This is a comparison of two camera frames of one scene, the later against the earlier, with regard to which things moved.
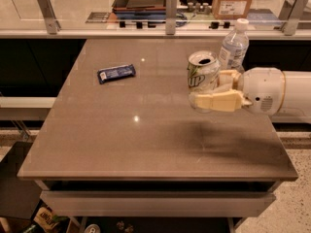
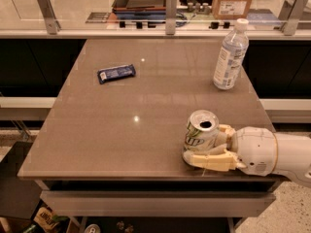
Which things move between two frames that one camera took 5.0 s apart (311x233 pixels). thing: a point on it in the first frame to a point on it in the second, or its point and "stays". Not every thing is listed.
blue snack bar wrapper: [115, 73] stays
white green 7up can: [203, 72] to [202, 130]
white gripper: [262, 88] to [256, 149]
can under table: [93, 228] stays
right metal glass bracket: [293, 7] stays
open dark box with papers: [141, 3] stays
